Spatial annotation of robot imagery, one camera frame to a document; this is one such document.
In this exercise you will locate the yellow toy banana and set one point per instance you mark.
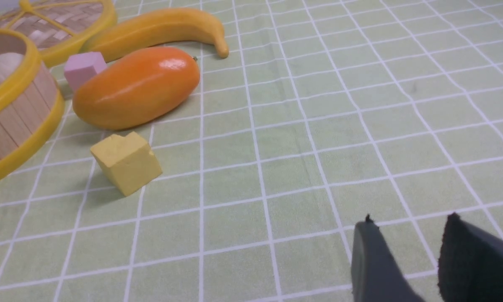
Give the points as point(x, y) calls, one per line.
point(161, 26)

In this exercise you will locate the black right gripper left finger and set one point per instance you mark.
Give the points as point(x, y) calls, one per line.
point(375, 275)

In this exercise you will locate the green checkered tablecloth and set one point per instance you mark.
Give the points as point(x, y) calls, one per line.
point(324, 112)

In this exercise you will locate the bamboo steamer tray yellow rim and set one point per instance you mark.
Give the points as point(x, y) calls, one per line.
point(31, 104)

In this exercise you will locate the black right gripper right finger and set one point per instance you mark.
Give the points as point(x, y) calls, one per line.
point(470, 265)

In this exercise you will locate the yellow cube block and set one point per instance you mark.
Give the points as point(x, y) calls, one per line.
point(127, 161)

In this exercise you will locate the orange toy mango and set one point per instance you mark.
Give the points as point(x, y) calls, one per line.
point(138, 88)

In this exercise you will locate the pink cube block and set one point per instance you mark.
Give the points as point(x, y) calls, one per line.
point(80, 68)

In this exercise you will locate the woven bamboo steamer lid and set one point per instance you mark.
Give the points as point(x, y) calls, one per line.
point(59, 27)

